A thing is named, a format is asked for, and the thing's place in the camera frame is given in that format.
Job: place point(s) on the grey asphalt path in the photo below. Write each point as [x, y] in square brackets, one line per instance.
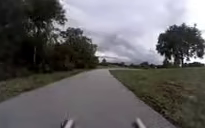
[93, 96]

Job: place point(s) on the distant line of bushes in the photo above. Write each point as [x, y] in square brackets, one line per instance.
[136, 65]

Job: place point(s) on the robot's own part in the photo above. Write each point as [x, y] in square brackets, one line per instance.
[139, 123]
[68, 123]

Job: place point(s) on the grass field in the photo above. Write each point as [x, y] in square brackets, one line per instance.
[170, 88]

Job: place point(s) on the row of dark trees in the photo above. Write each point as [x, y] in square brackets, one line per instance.
[26, 43]

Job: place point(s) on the large broad tree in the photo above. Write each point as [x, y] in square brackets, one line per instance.
[180, 41]

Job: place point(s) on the grass verge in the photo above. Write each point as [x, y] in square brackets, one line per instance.
[23, 85]

